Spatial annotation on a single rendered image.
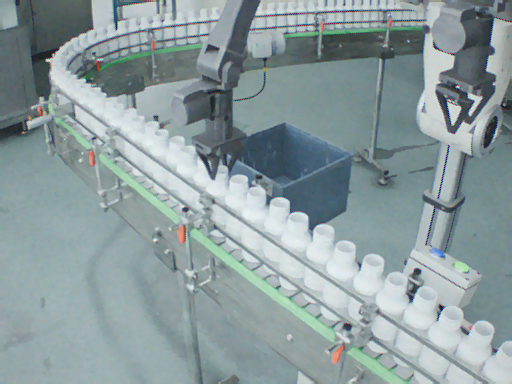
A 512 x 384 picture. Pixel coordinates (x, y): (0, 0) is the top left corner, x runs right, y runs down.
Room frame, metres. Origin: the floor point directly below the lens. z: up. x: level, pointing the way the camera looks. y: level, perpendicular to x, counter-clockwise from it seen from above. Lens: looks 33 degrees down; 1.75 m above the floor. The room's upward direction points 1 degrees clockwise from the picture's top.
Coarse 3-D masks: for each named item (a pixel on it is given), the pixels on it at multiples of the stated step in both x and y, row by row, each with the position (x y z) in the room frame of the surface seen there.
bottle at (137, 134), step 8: (136, 120) 1.27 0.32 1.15; (144, 120) 1.26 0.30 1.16; (136, 128) 1.24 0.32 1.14; (144, 128) 1.26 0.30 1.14; (136, 136) 1.24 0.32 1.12; (144, 136) 1.24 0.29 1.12; (136, 152) 1.23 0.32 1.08; (136, 160) 1.23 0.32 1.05; (144, 168) 1.23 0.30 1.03; (144, 176) 1.24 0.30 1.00
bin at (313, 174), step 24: (264, 144) 1.64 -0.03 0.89; (288, 144) 1.69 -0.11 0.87; (312, 144) 1.60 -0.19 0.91; (240, 168) 1.41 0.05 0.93; (264, 168) 1.64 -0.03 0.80; (288, 168) 1.68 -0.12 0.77; (312, 168) 1.60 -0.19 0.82; (336, 168) 1.42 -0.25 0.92; (288, 192) 1.29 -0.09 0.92; (312, 192) 1.36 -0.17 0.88; (336, 192) 1.43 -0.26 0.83; (312, 216) 1.36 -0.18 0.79
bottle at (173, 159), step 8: (176, 136) 1.15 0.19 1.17; (176, 144) 1.12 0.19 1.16; (184, 144) 1.13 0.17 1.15; (176, 152) 1.12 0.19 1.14; (168, 160) 1.12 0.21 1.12; (176, 160) 1.11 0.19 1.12; (176, 168) 1.11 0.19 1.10; (168, 176) 1.12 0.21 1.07; (168, 184) 1.13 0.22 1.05; (176, 184) 1.11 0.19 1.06; (176, 192) 1.11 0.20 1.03; (176, 200) 1.11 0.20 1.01
